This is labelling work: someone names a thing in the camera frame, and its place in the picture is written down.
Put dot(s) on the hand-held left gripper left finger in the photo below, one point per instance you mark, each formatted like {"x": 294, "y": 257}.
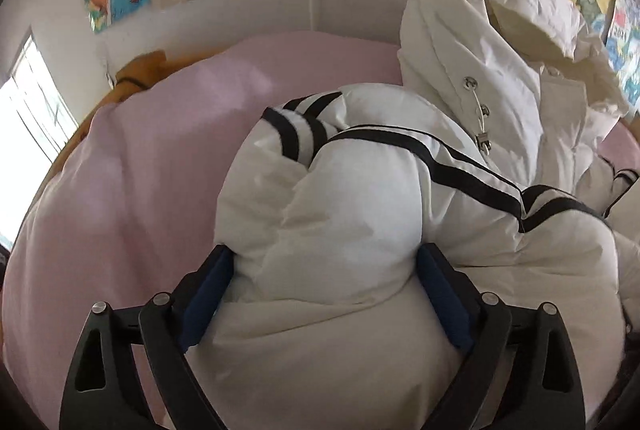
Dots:
{"x": 207, "y": 297}

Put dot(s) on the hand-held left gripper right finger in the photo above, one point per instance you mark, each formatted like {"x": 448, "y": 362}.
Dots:
{"x": 447, "y": 297}

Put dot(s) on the white down jacket black stripes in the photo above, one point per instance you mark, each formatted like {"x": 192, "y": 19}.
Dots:
{"x": 375, "y": 210}

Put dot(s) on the pink blanket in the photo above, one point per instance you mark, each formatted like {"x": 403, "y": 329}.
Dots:
{"x": 125, "y": 185}

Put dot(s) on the bright window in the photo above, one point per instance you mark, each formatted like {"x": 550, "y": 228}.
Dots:
{"x": 30, "y": 110}

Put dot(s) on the red tower drawing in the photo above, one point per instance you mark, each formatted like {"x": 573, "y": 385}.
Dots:
{"x": 625, "y": 45}

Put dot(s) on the wooden bed frame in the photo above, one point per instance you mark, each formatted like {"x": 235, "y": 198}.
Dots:
{"x": 142, "y": 70}

